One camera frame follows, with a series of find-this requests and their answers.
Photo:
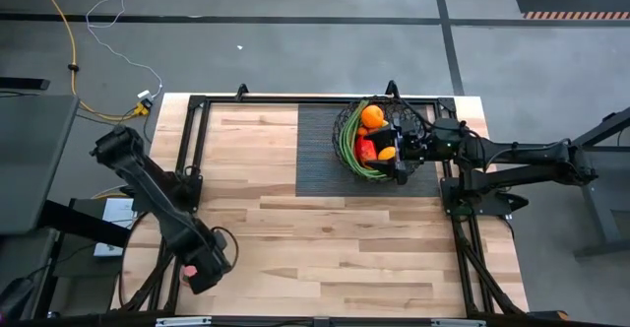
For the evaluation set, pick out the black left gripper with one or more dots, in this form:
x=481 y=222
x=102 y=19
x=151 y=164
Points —
x=207 y=275

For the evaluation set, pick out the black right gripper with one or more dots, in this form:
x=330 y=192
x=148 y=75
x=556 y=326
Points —
x=418 y=145

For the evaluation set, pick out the orange fruit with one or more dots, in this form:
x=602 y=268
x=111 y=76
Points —
x=387 y=153
x=372 y=116

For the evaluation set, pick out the pink peach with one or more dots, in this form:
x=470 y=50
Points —
x=188 y=272

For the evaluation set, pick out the red-green mango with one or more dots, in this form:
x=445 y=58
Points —
x=365 y=150

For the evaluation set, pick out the yellow banana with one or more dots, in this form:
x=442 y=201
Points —
x=384 y=124

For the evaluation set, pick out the green long beans bunch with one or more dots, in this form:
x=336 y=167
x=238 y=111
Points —
x=347 y=140

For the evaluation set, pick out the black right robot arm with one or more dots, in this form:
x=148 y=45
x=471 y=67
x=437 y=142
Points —
x=517 y=154

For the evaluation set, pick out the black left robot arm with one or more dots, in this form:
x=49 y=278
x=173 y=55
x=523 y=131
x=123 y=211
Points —
x=147 y=184

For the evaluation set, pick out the dark grey woven placemat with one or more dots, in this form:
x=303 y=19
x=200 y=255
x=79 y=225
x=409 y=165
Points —
x=320 y=179

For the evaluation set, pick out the white box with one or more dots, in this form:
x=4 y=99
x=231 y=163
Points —
x=115 y=214

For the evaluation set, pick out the black diagonal desk bar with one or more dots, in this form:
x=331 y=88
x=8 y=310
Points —
x=83 y=222

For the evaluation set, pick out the white power adapter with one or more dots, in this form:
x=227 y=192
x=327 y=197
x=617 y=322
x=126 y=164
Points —
x=144 y=94

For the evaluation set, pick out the grey desk top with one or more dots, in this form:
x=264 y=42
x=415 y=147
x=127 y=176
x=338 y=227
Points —
x=29 y=159

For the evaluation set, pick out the orange-tipped black tool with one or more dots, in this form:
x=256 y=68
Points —
x=551 y=314

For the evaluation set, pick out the black flat bar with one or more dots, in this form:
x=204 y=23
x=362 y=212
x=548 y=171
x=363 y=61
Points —
x=24 y=83

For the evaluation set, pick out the silver metal bracket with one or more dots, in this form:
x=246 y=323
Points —
x=458 y=322
x=182 y=321

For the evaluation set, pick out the black aluminium table frame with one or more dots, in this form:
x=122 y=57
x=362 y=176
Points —
x=246 y=99

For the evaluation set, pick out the black desk frame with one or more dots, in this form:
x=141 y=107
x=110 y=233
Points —
x=590 y=218

